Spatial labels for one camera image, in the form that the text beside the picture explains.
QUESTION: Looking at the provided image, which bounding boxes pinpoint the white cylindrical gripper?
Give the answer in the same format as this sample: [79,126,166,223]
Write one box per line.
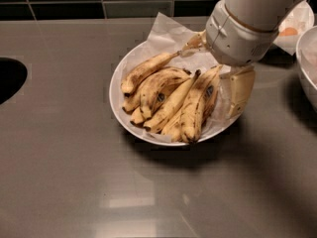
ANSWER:
[179,0,277,118]

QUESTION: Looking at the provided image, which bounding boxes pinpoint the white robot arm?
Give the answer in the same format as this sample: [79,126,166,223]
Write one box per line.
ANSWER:
[182,0,304,67]

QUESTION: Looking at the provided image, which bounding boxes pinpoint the white bowl at right edge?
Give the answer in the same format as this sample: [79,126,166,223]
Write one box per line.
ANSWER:
[296,26,317,112]

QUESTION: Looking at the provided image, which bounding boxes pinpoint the white paper in orange bowl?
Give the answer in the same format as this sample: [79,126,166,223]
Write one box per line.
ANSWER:
[273,1,315,56]

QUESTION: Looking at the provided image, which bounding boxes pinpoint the middle brown spotted banana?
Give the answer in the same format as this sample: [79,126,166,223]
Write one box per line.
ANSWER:
[140,67,191,119]

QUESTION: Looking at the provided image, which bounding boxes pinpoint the small lower left banana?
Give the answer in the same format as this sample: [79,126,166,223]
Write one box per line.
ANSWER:
[130,107,145,126]

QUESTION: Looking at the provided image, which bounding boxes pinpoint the long central yellow banana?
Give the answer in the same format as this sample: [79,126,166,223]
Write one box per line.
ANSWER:
[144,69,201,133]

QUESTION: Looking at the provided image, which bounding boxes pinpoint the top left spotted banana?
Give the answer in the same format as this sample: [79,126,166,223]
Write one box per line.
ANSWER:
[121,52,180,96]

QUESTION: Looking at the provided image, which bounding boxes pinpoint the large white bowl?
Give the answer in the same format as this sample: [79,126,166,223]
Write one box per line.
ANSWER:
[109,41,241,147]

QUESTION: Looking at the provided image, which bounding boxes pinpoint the small orange fruits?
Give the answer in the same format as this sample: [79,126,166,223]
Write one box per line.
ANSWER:
[279,27,298,37]

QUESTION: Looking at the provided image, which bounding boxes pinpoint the white paper liner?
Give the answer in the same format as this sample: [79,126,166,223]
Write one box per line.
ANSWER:
[119,12,240,143]

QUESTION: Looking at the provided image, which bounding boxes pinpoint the banana under right banana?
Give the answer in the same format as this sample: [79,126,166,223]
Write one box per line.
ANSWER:
[161,83,219,142]

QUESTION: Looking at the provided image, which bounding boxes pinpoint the banana with sticker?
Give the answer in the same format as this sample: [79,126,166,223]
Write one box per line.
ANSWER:
[179,65,222,143]

